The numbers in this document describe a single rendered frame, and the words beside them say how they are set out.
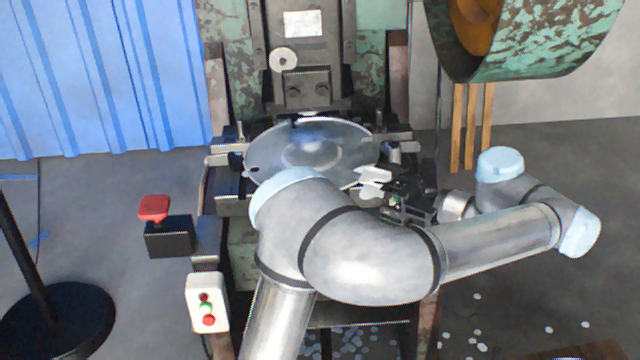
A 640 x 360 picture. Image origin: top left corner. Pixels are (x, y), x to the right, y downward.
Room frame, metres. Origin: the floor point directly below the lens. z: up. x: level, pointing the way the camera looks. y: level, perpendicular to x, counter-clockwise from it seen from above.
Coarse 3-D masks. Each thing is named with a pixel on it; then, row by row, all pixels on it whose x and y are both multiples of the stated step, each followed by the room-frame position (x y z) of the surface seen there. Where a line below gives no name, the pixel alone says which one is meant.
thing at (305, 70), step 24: (264, 0) 1.17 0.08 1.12; (288, 0) 1.17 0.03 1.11; (312, 0) 1.17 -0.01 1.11; (336, 0) 1.17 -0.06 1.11; (264, 24) 1.18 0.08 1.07; (288, 24) 1.17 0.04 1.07; (312, 24) 1.17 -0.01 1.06; (336, 24) 1.17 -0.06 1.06; (288, 48) 1.17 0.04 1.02; (312, 48) 1.17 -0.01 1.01; (336, 48) 1.17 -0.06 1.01; (288, 72) 1.15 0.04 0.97; (312, 72) 1.14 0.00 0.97; (336, 72) 1.17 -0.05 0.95; (288, 96) 1.14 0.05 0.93; (312, 96) 1.14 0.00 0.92; (336, 96) 1.17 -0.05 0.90
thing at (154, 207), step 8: (144, 200) 1.04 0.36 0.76; (152, 200) 1.04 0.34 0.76; (160, 200) 1.04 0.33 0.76; (168, 200) 1.04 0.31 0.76; (144, 208) 1.02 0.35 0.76; (152, 208) 1.01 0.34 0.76; (160, 208) 1.01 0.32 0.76; (168, 208) 1.02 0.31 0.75; (144, 216) 0.99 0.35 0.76; (152, 216) 0.99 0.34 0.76; (160, 216) 0.99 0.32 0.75
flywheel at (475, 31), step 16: (448, 0) 1.38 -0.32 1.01; (464, 0) 1.30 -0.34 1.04; (480, 0) 1.25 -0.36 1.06; (496, 0) 1.14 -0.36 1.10; (464, 16) 1.24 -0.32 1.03; (480, 16) 1.20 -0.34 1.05; (496, 16) 1.02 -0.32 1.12; (464, 32) 1.22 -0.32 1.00; (480, 32) 1.11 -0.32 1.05; (480, 48) 1.10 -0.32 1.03
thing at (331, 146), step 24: (312, 120) 1.27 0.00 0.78; (336, 120) 1.26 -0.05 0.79; (264, 144) 1.19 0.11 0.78; (288, 144) 1.18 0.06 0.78; (312, 144) 1.16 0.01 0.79; (336, 144) 1.16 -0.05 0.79; (360, 144) 1.16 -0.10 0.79; (264, 168) 1.10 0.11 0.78; (312, 168) 1.08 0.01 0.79; (336, 168) 1.07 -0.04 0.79
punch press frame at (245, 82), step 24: (216, 0) 1.13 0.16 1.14; (240, 0) 1.13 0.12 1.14; (360, 0) 1.13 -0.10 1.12; (384, 0) 1.13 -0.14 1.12; (216, 24) 1.13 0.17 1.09; (240, 24) 1.13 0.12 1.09; (360, 24) 1.13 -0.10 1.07; (384, 24) 1.13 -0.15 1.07; (240, 48) 1.43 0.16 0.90; (360, 48) 1.43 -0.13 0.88; (384, 48) 1.43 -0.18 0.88; (240, 72) 1.43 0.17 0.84; (360, 72) 1.43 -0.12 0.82; (384, 72) 1.43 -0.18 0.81; (240, 96) 1.43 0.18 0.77; (360, 96) 1.43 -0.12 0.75; (384, 96) 1.43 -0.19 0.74; (264, 120) 1.43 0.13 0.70; (240, 216) 1.11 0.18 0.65; (240, 240) 1.03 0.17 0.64; (240, 264) 1.02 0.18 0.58; (240, 288) 1.02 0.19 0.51
